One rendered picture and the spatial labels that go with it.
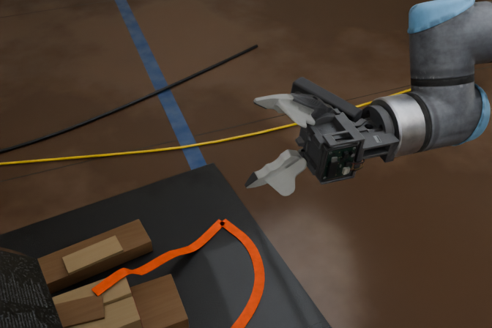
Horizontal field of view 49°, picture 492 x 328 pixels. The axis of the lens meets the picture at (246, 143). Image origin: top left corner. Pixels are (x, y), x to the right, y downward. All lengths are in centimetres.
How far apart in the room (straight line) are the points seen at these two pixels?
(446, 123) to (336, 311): 171
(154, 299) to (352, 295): 86
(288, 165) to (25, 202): 237
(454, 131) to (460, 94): 5
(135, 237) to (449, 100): 197
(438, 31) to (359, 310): 179
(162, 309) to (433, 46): 175
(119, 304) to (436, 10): 174
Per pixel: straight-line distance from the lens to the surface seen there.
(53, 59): 418
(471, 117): 85
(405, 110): 78
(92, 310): 223
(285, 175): 77
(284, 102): 70
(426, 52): 82
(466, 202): 303
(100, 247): 256
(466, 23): 83
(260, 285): 246
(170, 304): 232
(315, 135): 73
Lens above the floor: 202
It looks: 40 degrees down
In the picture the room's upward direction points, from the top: straight up
